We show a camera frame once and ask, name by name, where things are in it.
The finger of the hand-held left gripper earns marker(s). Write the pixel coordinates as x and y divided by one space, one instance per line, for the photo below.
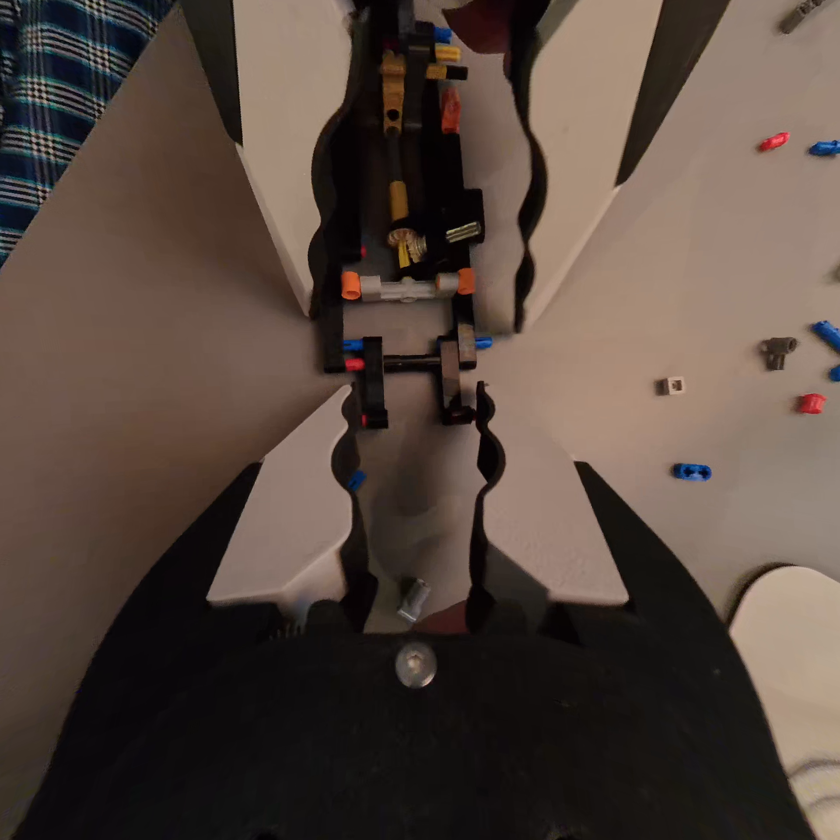
590 98
282 98

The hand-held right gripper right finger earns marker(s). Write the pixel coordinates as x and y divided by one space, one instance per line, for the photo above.
558 531

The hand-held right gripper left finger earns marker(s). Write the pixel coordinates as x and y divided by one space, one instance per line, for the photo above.
282 531

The black lego liftarm axle tube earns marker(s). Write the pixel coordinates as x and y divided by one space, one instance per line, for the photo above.
373 387

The black lego chassis assembly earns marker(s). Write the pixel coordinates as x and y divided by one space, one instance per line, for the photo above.
334 328

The light grey lego connector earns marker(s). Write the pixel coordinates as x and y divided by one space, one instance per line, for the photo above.
413 598

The light grey square lego piece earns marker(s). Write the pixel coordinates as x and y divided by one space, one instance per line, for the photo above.
659 388

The red lego pin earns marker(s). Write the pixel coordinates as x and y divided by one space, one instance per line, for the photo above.
774 142

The dark grey lego beam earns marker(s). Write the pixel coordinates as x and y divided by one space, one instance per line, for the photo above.
797 18

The short blue lego pin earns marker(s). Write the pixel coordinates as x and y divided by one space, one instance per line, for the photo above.
823 148

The dark grey lego connector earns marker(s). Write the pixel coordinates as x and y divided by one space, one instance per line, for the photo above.
778 354

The red lego bush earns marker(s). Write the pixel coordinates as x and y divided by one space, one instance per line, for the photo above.
811 403

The person's plaid shirt torso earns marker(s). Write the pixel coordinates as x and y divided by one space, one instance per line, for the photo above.
59 98

